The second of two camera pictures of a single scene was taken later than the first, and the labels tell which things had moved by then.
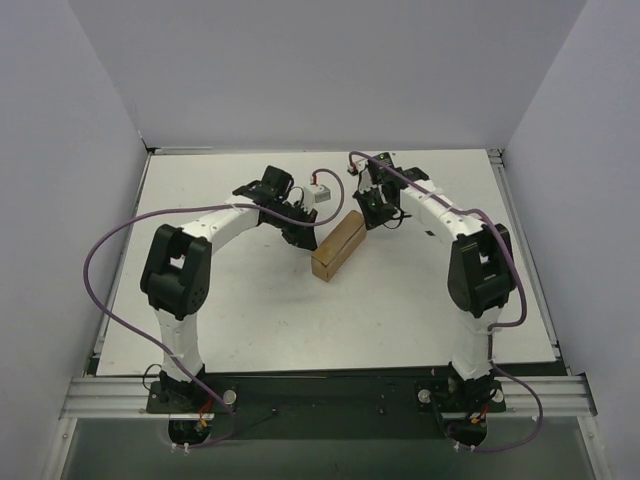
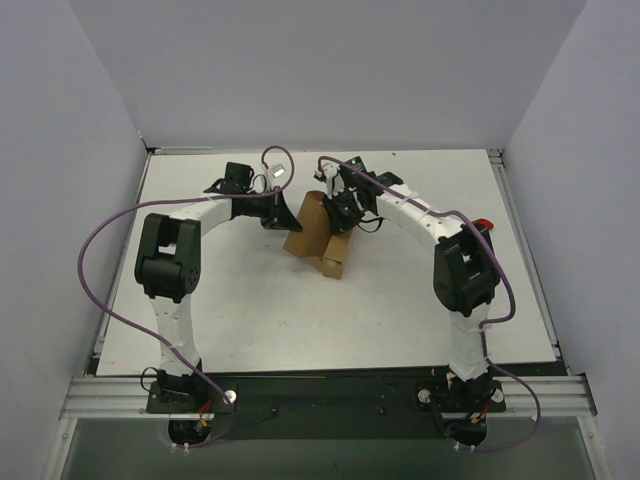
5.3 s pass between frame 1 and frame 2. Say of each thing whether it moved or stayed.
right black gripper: moved
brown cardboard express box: moved
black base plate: stayed
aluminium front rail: stayed
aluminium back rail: stayed
